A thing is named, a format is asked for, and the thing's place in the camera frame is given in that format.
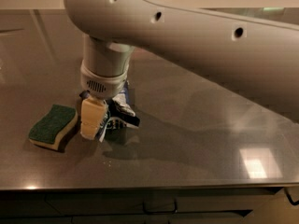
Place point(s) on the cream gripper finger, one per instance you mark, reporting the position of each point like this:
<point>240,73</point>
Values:
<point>93,111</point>

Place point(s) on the grey round gripper body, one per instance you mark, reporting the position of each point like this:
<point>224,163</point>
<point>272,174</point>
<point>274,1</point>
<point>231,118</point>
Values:
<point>104,84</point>

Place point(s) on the blue chip bag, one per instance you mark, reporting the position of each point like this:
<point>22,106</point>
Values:
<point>119,113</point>

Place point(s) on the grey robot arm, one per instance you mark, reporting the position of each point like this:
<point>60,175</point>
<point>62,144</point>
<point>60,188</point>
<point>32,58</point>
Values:
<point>259,59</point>

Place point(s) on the green and yellow sponge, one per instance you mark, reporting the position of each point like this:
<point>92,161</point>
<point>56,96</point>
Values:
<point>50,131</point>

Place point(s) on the dark drawer handle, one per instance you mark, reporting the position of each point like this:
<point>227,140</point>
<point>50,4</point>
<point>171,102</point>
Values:
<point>160,206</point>

